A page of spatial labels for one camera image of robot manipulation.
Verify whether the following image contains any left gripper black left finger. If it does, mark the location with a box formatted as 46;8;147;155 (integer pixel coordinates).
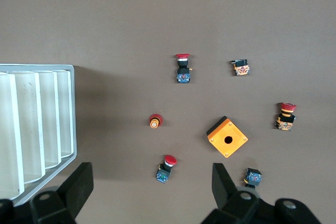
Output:
0;162;95;224

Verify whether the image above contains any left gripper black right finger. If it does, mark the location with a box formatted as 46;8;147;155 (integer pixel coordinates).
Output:
201;163;322;224

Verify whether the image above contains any red mushroom button blue block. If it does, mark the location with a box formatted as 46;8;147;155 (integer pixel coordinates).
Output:
244;167;263;190
154;154;178;184
174;53;195;84

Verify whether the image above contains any orange button box with hole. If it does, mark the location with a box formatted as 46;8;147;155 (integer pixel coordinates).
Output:
205;115;249;159

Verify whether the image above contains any white slotted rack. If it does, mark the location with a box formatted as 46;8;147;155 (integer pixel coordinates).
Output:
0;63;77;207

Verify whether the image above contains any red stop button orange block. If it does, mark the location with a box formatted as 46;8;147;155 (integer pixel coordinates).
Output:
275;102;298;132

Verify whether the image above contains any red yellow button head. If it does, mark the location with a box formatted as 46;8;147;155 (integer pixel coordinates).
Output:
149;113;163;130

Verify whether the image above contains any orange contact block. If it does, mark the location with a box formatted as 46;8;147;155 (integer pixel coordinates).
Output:
229;59;251;77

